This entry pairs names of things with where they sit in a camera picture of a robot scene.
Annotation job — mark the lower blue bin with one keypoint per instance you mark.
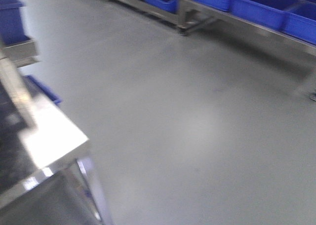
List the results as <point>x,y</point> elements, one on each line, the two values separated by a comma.
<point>48,92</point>

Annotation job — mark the far steel bin rack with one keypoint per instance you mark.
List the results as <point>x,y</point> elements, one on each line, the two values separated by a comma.
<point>192,15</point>

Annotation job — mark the far blue bin three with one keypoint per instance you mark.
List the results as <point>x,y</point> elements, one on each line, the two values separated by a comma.
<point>268,13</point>

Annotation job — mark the stainless steel rack frame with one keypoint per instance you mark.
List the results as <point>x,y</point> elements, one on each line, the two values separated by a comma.
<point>12,57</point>

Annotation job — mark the right blue plastic bin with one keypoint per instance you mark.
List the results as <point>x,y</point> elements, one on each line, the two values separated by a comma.
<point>11,24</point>

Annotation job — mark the far blue bin four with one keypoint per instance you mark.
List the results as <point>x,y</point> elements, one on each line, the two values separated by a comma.
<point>300,22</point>

